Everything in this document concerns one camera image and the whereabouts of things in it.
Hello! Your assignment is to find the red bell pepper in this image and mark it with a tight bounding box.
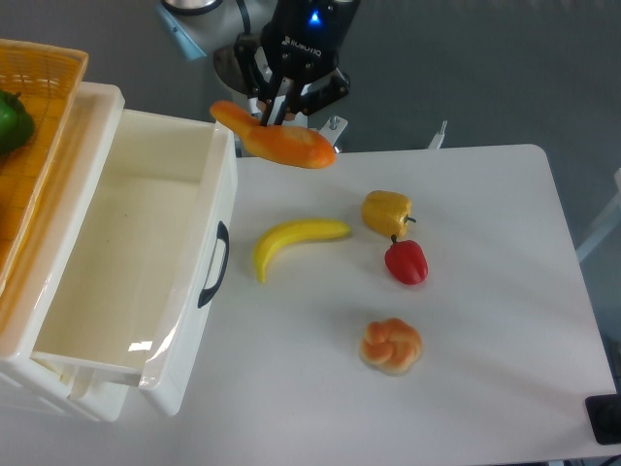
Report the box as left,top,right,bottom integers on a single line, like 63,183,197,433
384,235,429,285

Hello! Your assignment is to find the black drawer handle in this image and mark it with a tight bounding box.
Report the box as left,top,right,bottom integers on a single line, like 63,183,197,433
197,221,230,309

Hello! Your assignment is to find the yellow banana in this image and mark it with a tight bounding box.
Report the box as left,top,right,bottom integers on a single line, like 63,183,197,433
252,217,351,283

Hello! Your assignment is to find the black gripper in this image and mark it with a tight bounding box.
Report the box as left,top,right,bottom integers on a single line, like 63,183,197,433
234,1,360,126

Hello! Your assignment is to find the round knotted bread roll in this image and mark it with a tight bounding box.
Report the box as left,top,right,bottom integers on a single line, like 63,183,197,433
359,317,423,376

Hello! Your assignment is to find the black device at edge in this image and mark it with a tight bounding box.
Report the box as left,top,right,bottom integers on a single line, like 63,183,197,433
585,394,620,446

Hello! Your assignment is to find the yellow bell pepper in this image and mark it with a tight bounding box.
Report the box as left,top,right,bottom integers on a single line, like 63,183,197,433
361,190,415,239

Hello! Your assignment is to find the white drawer cabinet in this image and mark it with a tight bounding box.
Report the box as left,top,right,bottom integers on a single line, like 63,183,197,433
1,83,127,421

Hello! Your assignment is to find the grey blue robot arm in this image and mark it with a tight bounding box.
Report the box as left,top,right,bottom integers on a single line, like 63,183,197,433
158,0,359,125

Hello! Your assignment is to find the white frame at right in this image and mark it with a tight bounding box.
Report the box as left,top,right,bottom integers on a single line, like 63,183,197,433
575,169,620,262

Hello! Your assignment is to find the white clamp post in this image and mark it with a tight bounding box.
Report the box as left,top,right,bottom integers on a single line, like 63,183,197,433
428,119,447,150

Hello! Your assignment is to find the green bell pepper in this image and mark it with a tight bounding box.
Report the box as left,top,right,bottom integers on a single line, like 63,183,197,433
1,90,35,155

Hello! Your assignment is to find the white upper drawer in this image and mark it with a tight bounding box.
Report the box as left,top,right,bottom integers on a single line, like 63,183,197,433
34,110,237,416

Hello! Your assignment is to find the orange plastic basket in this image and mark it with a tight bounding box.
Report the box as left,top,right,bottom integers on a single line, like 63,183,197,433
1,39,89,286

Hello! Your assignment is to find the long orange bread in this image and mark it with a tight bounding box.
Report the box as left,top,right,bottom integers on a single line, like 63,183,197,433
210,100,337,169

